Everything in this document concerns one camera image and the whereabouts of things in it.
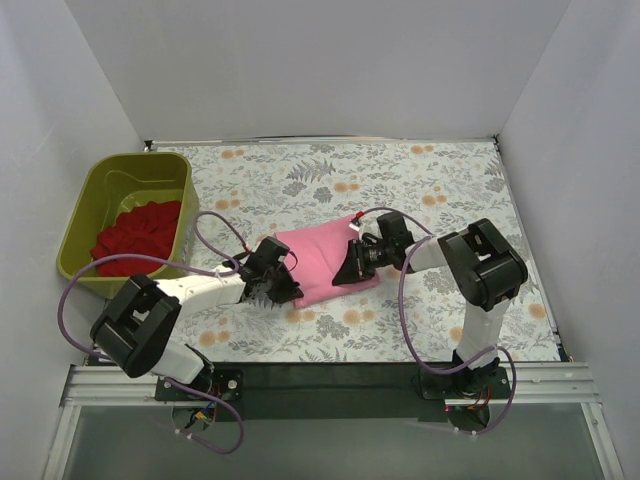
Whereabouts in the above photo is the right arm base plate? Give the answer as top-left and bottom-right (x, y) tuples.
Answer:
(411, 367), (511, 401)

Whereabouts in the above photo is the red t-shirt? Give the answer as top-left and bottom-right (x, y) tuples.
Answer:
(90, 201), (181, 277)

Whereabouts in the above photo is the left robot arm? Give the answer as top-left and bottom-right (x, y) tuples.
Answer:
(91, 237), (303, 400)

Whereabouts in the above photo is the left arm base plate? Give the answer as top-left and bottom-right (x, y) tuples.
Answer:
(154, 368), (245, 402)

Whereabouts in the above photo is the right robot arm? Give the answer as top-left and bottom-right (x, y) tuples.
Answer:
(332, 207), (528, 398)

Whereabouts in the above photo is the pink t-shirt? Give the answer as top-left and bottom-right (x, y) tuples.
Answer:
(275, 217), (381, 310)

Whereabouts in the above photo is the floral patterned table mat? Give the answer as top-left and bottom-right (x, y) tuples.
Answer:
(173, 142), (531, 362)

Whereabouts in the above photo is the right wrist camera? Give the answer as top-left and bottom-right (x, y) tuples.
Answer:
(349, 211), (380, 244)

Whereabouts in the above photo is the green plastic bin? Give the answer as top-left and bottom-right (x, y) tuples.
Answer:
(57, 152), (199, 299)

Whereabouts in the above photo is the aluminium mounting rail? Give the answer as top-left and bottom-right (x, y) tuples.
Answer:
(61, 362), (600, 406)

